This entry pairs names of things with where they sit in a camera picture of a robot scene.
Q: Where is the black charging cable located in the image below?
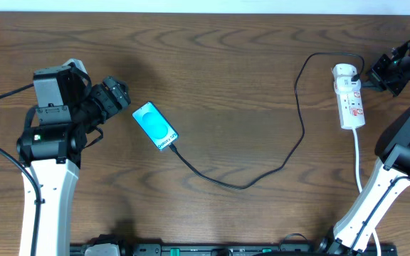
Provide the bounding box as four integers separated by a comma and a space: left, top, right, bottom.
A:
169, 52, 366, 191

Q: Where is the turquoise screen smartphone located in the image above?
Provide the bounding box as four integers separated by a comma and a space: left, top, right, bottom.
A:
132, 102, 179, 151

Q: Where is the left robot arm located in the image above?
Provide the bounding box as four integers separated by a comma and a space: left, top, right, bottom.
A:
16, 60, 130, 255

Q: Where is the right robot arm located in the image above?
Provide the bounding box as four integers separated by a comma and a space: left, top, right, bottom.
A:
316, 39, 410, 255

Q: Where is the white USB charger plug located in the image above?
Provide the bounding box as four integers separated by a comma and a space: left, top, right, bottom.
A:
332, 63, 361, 95

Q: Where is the white power strip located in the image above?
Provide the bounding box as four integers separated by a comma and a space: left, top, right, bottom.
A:
334, 78, 365, 129

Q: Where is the black left camera cable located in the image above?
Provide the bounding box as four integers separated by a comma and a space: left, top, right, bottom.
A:
0, 83, 45, 256

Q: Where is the black camera cable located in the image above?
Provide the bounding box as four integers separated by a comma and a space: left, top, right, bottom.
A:
347, 174, 410, 255
0, 83, 45, 256

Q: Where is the black right camera cable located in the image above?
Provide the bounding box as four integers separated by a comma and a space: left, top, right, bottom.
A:
347, 174, 410, 255

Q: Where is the white power strip cord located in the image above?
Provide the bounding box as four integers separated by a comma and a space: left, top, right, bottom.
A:
352, 128, 383, 256

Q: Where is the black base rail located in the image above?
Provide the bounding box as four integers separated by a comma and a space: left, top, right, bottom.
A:
69, 233, 398, 256

